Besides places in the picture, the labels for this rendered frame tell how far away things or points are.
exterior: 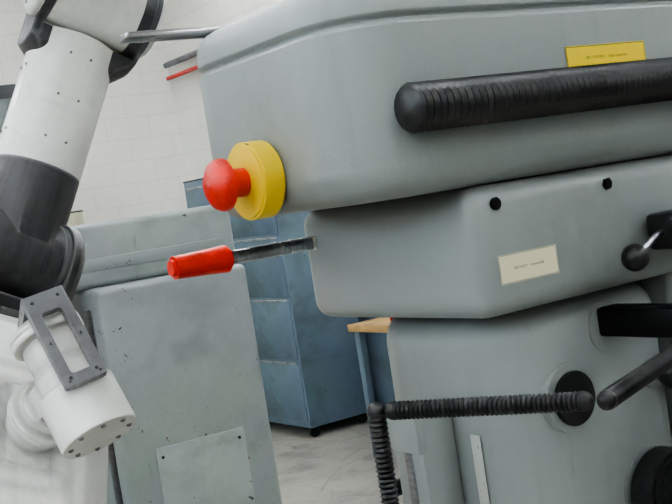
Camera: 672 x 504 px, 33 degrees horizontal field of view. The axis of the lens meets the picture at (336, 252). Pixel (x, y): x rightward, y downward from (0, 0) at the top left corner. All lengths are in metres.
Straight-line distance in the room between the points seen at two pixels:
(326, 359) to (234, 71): 7.54
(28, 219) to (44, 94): 0.13
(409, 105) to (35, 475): 0.47
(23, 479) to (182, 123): 9.88
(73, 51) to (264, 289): 7.36
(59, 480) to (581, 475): 0.44
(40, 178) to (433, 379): 0.45
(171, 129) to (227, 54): 10.00
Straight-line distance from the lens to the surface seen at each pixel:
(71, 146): 1.20
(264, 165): 0.86
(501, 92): 0.82
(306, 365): 8.33
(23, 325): 0.99
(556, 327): 0.94
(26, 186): 1.18
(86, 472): 1.05
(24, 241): 1.17
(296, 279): 8.28
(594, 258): 0.93
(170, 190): 10.84
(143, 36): 0.97
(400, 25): 0.82
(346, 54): 0.81
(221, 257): 0.97
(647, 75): 0.93
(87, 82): 1.21
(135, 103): 10.80
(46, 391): 0.97
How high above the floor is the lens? 1.74
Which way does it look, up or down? 3 degrees down
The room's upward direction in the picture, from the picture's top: 9 degrees counter-clockwise
